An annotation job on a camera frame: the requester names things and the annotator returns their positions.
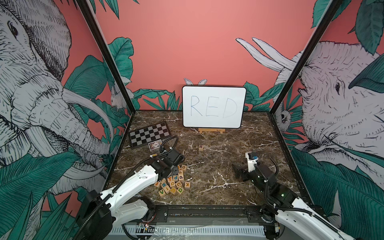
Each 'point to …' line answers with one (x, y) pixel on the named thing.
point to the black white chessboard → (149, 134)
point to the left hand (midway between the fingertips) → (174, 166)
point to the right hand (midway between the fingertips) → (238, 160)
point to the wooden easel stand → (200, 130)
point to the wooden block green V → (161, 192)
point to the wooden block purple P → (181, 177)
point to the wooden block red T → (169, 178)
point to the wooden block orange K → (187, 184)
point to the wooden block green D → (180, 190)
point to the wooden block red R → (200, 147)
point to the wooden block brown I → (166, 189)
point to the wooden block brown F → (180, 172)
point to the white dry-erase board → (213, 106)
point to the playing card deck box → (155, 144)
